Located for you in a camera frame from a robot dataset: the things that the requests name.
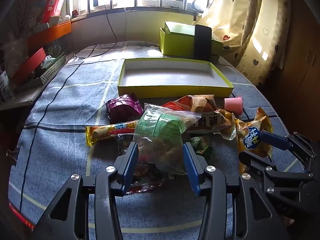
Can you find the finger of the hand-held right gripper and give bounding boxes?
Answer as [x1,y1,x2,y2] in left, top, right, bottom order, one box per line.
[259,130,320,173]
[239,151,278,180]

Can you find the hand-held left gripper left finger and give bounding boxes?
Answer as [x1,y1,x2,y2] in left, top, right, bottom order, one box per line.
[31,142,139,240]

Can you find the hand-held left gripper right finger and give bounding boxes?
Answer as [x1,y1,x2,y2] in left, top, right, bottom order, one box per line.
[182,142,290,240]

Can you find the yellow chip bag blue label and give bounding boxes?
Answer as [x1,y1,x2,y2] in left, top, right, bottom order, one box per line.
[235,107,274,175]

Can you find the green snack packet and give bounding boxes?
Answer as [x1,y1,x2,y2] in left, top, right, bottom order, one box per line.
[190,135,214,159]

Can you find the long yellow snack packet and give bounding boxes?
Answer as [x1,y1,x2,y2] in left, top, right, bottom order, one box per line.
[85,120,139,146]

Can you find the clear bag with green label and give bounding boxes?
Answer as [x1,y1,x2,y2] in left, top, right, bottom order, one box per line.
[132,103,202,175]

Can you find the clear packet of braised eggs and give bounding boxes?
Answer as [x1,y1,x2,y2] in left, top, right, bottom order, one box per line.
[214,109,237,140]

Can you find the pink jelly cup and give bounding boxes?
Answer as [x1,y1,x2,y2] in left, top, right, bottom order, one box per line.
[224,95,243,115]

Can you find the purple snack packet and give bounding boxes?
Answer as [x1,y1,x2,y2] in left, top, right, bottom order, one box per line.
[104,93,144,124]

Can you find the large orange snack bag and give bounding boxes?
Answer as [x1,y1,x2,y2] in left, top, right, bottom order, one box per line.
[162,94,225,133]

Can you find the yellow-green shallow box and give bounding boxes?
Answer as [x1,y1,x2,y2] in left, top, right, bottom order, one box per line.
[117,58,234,98]

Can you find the wooden cabinet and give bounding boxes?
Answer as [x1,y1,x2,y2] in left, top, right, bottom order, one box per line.
[260,0,320,135]

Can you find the heart-print cream curtain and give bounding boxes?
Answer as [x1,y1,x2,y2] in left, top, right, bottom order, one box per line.
[200,0,293,85]

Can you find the green striped gift box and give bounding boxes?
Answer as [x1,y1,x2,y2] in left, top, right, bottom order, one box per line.
[15,52,67,89]

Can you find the black phone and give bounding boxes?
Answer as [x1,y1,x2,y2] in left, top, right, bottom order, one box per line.
[194,24,212,62]

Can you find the yellow-green deep box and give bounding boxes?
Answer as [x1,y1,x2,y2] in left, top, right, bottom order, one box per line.
[159,27,224,62]

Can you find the white plastic bag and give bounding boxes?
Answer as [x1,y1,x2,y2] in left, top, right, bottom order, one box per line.
[40,55,57,69]

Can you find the red dotted box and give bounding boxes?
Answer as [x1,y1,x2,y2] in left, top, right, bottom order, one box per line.
[11,47,48,85]

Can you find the small green box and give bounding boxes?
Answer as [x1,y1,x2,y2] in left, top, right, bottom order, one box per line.
[164,21,198,36]

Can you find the black clamp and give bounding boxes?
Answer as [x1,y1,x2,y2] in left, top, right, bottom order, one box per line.
[191,1,204,20]

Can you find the tall red carton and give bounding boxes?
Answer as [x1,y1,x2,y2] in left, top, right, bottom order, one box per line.
[41,0,72,24]

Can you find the dried red-berry branches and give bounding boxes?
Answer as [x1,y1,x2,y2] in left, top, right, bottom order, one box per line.
[10,0,43,40]

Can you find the black cable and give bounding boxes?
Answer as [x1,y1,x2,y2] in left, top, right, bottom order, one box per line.
[74,12,118,59]

